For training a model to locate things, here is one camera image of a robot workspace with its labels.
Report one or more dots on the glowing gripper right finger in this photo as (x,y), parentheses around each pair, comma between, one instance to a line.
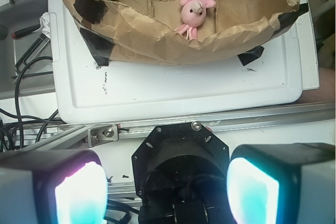
(282,183)

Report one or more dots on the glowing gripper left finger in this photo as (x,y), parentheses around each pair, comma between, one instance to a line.
(58,186)

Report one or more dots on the white plastic tray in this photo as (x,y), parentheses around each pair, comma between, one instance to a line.
(87,93)

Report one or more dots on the crumpled white paper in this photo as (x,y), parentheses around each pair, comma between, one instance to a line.
(45,24)

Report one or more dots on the brown paper-lined cardboard box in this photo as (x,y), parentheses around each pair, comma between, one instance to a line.
(143,31)

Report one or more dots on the pink plush toy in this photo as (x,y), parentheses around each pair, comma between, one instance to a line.
(193,14)

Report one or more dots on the aluminium frame rail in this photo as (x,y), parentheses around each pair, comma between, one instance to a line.
(294,123)

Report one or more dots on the metal corner bracket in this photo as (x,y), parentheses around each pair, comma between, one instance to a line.
(100,135)

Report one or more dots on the red-handled screwdriver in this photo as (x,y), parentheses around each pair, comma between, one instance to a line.
(25,32)

